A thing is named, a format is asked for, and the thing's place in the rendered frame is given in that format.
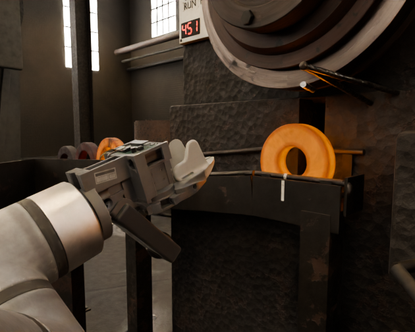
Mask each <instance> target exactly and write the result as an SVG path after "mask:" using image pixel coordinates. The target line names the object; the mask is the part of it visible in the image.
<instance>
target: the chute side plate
mask: <svg viewBox="0 0 415 332"><path fill-rule="evenodd" d="M282 180H284V181H285V187H284V201H282V200H281V182H282ZM341 195H342V186H337V185H331V184H320V183H314V182H304V181H298V180H287V179H276V178H271V177H260V176H253V180H252V175H246V176H216V177H208V178H207V179H206V182H205V183H204V185H203V186H202V187H201V188H200V189H199V191H197V192H196V193H195V194H193V195H192V196H191V197H189V198H187V199H185V200H183V201H181V202H179V203H178V204H177V205H174V206H173V207H171V208H170V209H183V210H191V211H207V212H215V213H231V214H240V215H254V216H257V217H263V218H266V219H272V220H276V221H281V222H284V223H290V224H293V225H299V226H300V213H301V210H304V211H311V212H316V213H322V214H326V215H330V216H331V230H330V233H335V234H338V235H339V234H340V226H341Z"/></svg>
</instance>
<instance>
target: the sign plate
mask: <svg viewBox="0 0 415 332"><path fill-rule="evenodd" d="M196 21H198V25H196ZM189 22H191V23H190V24H189ZM187 24H188V27H189V28H190V27H191V29H192V32H191V29H188V28H187ZM185 25H186V34H185V30H184V29H185ZM182 26H183V30H184V31H183V30H182ZM196 27H198V31H196ZM188 33H191V34H188ZM206 39H209V36H208V33H207V30H206V26H205V22H204V16H203V11H202V0H179V41H180V44H182V45H186V44H190V43H194V42H199V41H202V40H206Z"/></svg>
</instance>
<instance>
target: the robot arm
mask: <svg viewBox="0 0 415 332"><path fill-rule="evenodd" d="M103 155H104V158H105V160H103V161H102V160H101V157H102V156H103ZM99 160H100V162H98V163H96V164H93V165H91V166H89V167H87V168H84V169H79V168H75V169H72V170H70V171H67V172H66V175H67V178H68V180H69V183H67V182H61V183H59V184H56V185H55V186H52V187H50V188H48V189H45V190H43V191H41V192H38V193H37V194H34V195H32V196H29V197H27V198H25V199H23V200H21V201H19V202H17V203H14V204H12V205H9V206H7V207H4V208H3V209H0V332H85V331H84V330H83V328H82V327H81V325H80V324H79V323H78V321H77V320H76V318H75V317H74V316H73V314H72V313H71V311H70V310H69V309H68V308H67V306H66V304H65V303H64V302H63V300H62V299H61V297H60V296H59V295H58V294H57V292H56V290H55V289H54V288H53V287H52V286H51V284H52V283H53V282H55V281H56V280H58V279H60V278H61V277H63V276H64V275H66V274H67V273H69V272H71V271H72V270H73V269H76V268H77V267H78V266H80V265H82V264H83V263H85V262H87V261H88V260H90V259H92V258H93V257H94V256H96V255H98V254H99V253H101V252H102V250H103V245H104V240H106V239H108V238H109V237H111V236H112V234H113V224H114V225H116V226H117V227H118V228H120V229H121V230H122V231H124V232H125V233H126V234H128V235H129V236H131V237H132V238H133V239H134V240H136V241H137V242H139V243H140V244H141V245H142V246H144V247H145V248H146V250H147V252H148V254H149V255H150V256H151V257H153V258H156V259H162V258H163V259H164V260H166V261H168V262H170V263H173V262H174V261H175V259H176V258H177V256H178V254H179V253H180V250H181V248H180V246H179V245H178V244H176V243H175V242H174V241H173V240H172V238H171V236H170V235H169V234H167V233H166V232H163V231H160V230H159V229H158V228H157V227H156V226H155V225H153V224H152V223H151V222H150V221H148V220H147V219H146V218H145V217H146V216H147V215H154V214H158V213H161V212H162V211H165V210H167V209H169V208H171V207H173V206H174V205H177V204H178V203H179V202H181V201H183V200H185V199H187V198H189V197H191V196H192V195H193V194H195V193H196V192H197V191H199V189H200V188H201V187H202V186H203V185H204V183H205V182H206V179H207V178H208V176H209V174H210V173H211V170H212V169H213V165H214V162H215V160H214V157H204V155H203V153H202V151H201V149H200V146H199V144H198V143H197V141H195V140H190V141H189V142H188V143H187V144H186V149H185V147H184V145H183V144H182V142H181V141H180V140H178V139H174V140H172V141H171V142H170V143H169V145H168V141H165V142H149V141H148V140H133V141H131V142H129V143H127V144H124V145H122V146H119V147H117V148H114V149H110V150H107V151H106V152H104V153H102V154H101V155H100V157H99Z"/></svg>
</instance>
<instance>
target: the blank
mask: <svg viewBox="0 0 415 332"><path fill-rule="evenodd" d="M293 147H297V148H299V149H301V150H302V151H303V152H304V154H305V156H306V161H307V166H306V170H305V172H304V174H303V176H310V177H322V178H329V179H332V178H333V175H334V172H335V153H334V150H333V147H332V145H331V143H330V141H329V140H328V138H327V137H326V135H325V134H324V133H323V132H321V131H320V130H318V129H317V128H315V127H313V126H311V125H308V124H286V125H283V126H281V127H279V128H277V129H276V130H274V131H273V132H272V133H271V134H270V135H269V137H268V138H267V140H266V141H265V143H264V145H263V148H262V153H261V160H260V162H261V169H262V171H266V172H272V173H284V174H285V173H286V174H291V173H290V172H289V170H288V169H287V166H286V156H287V154H288V152H289V150H290V149H292V148H293Z"/></svg>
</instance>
